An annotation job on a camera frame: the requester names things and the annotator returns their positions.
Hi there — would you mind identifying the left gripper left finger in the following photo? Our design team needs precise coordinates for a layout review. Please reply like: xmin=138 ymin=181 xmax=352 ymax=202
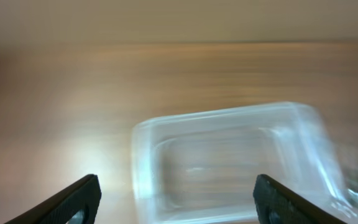
xmin=7 ymin=174 xmax=102 ymax=224

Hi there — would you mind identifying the clear plastic container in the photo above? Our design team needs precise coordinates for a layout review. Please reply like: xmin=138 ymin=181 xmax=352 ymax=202
xmin=132 ymin=102 xmax=358 ymax=223

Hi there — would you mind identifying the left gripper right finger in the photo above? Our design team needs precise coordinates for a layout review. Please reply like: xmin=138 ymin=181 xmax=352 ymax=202
xmin=253 ymin=174 xmax=346 ymax=224

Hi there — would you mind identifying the silver socket wrench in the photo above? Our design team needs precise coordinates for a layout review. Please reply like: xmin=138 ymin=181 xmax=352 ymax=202
xmin=331 ymin=188 xmax=358 ymax=218

